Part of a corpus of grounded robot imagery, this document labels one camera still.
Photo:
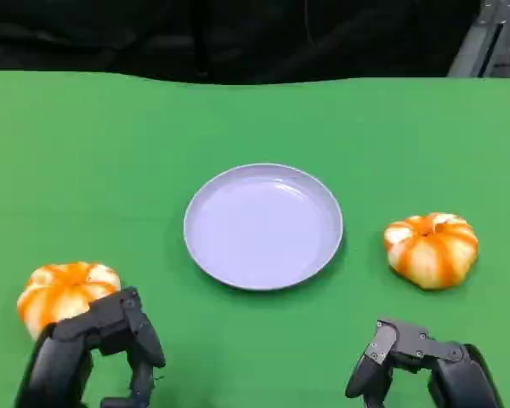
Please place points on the black backdrop cloth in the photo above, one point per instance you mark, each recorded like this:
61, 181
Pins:
221, 38

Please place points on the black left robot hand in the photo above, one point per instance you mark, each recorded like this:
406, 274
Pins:
68, 353

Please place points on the orange and white bread roll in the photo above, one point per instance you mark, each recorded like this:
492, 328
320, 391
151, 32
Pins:
64, 293
431, 251

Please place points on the lilac plate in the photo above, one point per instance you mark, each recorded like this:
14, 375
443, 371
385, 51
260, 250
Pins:
263, 226

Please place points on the grey metal frame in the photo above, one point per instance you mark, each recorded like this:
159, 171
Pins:
476, 47

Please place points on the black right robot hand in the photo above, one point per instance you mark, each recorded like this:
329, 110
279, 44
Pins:
446, 361

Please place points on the green cloth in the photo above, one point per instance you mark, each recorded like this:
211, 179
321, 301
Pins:
110, 170

